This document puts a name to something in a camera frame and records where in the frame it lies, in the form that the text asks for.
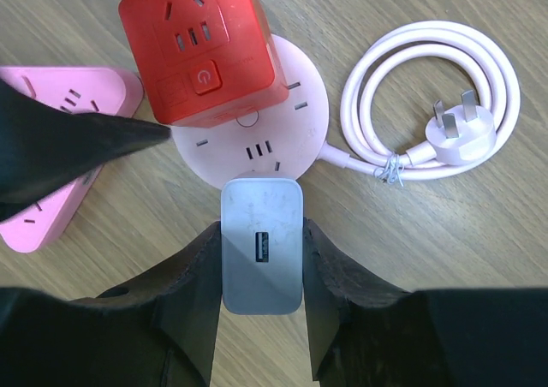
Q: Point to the pink triangular power strip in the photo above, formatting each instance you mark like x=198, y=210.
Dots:
x=73, y=90

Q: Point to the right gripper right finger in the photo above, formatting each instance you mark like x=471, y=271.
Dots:
x=365, y=331

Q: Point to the red cube plug adapter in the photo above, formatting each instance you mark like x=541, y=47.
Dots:
x=204, y=62

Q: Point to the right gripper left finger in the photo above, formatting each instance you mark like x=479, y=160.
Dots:
x=156, y=329

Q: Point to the white cube charger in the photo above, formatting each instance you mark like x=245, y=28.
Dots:
x=262, y=220

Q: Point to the round pink power socket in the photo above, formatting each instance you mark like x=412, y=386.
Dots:
x=285, y=138

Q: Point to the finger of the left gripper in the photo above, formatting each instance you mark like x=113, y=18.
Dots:
x=44, y=149

